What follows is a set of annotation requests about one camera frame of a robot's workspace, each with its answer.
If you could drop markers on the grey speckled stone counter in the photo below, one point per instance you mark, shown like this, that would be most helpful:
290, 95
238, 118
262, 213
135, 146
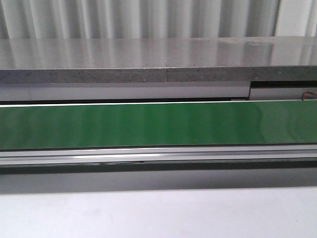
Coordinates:
83, 61

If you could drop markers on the aluminium conveyor frame rail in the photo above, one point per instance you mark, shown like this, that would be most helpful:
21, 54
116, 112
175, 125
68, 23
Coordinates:
162, 158

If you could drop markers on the green conveyor belt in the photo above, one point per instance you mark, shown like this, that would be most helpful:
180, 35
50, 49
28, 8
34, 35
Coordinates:
59, 126

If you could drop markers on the white pleated curtain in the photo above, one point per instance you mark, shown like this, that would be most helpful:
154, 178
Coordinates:
134, 19

